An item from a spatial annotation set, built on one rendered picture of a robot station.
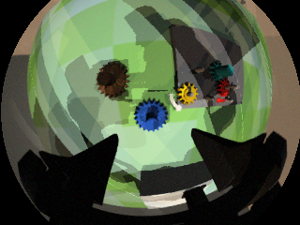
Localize red gear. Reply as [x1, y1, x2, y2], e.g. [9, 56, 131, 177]
[217, 78, 230, 97]

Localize dark teal gear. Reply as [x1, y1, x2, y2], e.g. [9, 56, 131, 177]
[209, 61, 233, 82]

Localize yellow gear with black stripe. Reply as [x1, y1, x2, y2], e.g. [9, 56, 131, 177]
[176, 82, 199, 105]

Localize brown gear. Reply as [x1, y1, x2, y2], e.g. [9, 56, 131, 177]
[95, 61, 130, 98]

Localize blue gear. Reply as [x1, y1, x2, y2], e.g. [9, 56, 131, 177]
[134, 100, 169, 132]

